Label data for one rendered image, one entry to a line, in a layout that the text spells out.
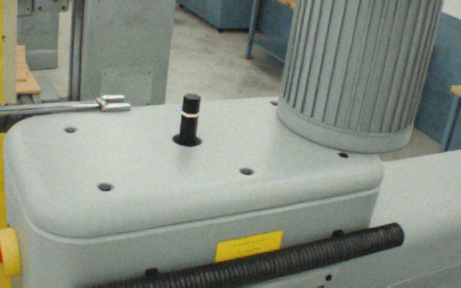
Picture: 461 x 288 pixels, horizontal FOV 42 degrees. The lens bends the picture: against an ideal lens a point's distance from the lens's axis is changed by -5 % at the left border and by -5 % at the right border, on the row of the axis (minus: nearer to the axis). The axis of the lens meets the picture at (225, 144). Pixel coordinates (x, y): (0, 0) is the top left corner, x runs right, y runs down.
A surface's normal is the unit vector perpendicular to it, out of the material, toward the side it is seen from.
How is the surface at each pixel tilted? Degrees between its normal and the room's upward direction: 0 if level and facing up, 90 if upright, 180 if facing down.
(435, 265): 90
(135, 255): 90
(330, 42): 90
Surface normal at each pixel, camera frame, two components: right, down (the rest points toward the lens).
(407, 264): 0.46, 0.44
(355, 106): -0.15, 0.41
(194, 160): 0.13, -0.89
